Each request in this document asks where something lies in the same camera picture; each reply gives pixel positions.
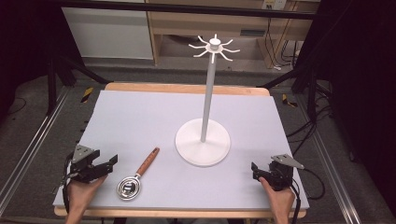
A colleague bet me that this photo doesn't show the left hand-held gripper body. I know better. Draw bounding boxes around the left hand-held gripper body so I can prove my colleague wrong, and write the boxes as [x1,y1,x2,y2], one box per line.
[69,144,108,183]

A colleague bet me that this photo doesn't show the wooden table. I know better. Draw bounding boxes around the wooden table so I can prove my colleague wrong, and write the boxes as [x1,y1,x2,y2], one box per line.
[52,81,308,219]

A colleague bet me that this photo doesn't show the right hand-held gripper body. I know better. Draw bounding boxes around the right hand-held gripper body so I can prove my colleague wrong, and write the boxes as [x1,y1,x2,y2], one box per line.
[263,153,305,191]

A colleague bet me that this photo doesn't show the person's left hand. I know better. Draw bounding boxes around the person's left hand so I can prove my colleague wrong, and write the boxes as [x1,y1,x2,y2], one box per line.
[66,174,108,217]

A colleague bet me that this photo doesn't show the white hook rack stand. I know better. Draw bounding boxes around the white hook rack stand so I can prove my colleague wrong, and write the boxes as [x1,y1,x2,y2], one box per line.
[175,33,242,168]

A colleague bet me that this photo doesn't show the yellow black striped tape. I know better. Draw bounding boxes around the yellow black striped tape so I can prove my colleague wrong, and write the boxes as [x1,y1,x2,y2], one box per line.
[80,86,94,104]
[281,93,299,108]

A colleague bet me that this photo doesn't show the grey table mat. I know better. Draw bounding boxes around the grey table mat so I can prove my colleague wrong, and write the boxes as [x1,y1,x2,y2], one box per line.
[52,90,310,210]

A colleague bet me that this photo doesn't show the thin black floor cable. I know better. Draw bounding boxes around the thin black floor cable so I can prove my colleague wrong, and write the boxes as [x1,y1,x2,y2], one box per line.
[7,96,28,117]

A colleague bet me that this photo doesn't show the black hanging cables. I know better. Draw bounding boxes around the black hanging cables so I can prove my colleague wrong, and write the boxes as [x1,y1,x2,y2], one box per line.
[263,18,301,71]

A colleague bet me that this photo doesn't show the black metal frame leg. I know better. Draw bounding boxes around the black metal frame leg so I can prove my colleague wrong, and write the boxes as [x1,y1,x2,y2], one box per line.
[257,65,332,123]
[46,55,110,117]

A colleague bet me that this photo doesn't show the black curtain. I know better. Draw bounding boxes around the black curtain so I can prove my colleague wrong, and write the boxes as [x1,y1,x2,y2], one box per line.
[293,0,396,217]
[0,0,64,120]

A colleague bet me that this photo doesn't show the metal strainer with wooden handle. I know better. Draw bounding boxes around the metal strainer with wooden handle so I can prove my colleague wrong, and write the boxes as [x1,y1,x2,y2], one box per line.
[116,147,161,202]

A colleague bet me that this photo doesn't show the white power strip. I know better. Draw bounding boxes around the white power strip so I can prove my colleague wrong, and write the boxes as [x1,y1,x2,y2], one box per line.
[262,0,287,11]

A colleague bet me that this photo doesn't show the left hand-held gripper black cable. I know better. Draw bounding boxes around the left hand-held gripper black cable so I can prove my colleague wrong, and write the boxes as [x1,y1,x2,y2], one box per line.
[61,153,76,215]

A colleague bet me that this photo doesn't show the right hand-held gripper black cable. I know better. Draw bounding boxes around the right hand-held gripper black cable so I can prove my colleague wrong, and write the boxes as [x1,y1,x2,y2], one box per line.
[290,167,327,224]

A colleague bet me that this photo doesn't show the metal floor rail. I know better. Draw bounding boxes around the metal floor rail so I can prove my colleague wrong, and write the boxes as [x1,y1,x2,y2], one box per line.
[0,88,72,217]
[296,92,362,224]

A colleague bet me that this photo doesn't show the white cabinet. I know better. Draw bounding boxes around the white cabinet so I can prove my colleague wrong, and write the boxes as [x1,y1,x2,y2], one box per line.
[61,6,154,61]

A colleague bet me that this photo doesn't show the black metal frame bar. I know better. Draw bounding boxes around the black metal frame bar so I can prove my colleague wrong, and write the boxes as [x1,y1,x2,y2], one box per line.
[57,0,319,21]

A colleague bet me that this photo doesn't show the person's right hand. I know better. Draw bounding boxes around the person's right hand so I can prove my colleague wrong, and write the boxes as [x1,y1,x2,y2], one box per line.
[258,176,296,216]

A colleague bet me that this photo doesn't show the black floor cables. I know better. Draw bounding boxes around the black floor cables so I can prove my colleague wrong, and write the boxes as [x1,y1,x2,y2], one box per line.
[285,104,335,157]

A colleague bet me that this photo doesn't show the hand-held gripper black cable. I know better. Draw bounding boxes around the hand-held gripper black cable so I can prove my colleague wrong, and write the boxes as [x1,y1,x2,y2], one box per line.
[61,153,76,215]
[290,167,327,224]

